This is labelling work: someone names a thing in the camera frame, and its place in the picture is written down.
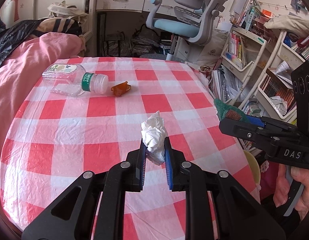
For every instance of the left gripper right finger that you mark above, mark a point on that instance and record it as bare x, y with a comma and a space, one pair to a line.
217, 205

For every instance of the white tissue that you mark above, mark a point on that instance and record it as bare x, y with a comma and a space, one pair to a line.
153, 134

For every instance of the white desk with drawers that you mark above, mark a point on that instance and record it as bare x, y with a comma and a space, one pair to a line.
124, 5

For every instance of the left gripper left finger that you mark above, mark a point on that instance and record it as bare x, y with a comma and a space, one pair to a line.
93, 206

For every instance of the clear plastic bottle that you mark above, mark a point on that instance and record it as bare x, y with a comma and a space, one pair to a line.
73, 80

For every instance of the black plastic bag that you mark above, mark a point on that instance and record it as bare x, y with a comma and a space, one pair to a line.
11, 38

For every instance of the red white checkered tablecloth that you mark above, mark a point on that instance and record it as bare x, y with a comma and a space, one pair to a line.
55, 138

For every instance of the orange candy wrapper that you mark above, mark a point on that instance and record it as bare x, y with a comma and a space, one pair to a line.
120, 89

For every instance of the grey blue office chair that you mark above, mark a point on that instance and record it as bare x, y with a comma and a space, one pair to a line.
195, 20

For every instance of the pink bed duvet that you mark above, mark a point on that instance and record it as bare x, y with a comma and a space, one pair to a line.
21, 71

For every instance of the right hand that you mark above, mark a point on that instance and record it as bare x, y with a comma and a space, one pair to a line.
282, 189

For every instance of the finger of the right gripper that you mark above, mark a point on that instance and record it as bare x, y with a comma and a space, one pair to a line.
256, 121

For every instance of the white book shelf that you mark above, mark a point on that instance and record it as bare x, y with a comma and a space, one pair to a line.
257, 59

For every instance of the white tote bag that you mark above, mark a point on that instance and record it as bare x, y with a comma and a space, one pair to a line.
63, 10

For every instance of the yellow plastic bin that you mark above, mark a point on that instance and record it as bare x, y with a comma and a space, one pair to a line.
254, 166

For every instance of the striped tan pillow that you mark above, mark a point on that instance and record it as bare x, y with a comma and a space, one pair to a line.
58, 25

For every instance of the green plush toy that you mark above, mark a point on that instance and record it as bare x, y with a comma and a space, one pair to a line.
225, 111

